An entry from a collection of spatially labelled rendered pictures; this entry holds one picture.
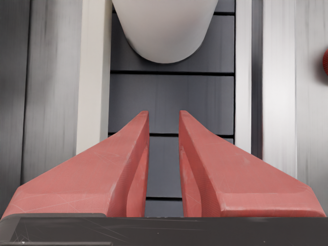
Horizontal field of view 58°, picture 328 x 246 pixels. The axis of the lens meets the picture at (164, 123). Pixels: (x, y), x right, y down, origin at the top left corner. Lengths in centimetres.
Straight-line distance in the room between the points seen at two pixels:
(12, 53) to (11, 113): 4
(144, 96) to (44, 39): 11
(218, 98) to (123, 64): 6
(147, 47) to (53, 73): 11
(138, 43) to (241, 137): 8
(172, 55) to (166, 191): 8
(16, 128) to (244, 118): 16
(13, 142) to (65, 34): 9
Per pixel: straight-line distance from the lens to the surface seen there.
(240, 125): 19
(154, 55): 17
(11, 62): 24
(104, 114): 16
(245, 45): 20
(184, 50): 16
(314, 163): 26
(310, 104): 26
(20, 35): 25
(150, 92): 18
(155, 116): 18
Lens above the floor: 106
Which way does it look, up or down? 86 degrees down
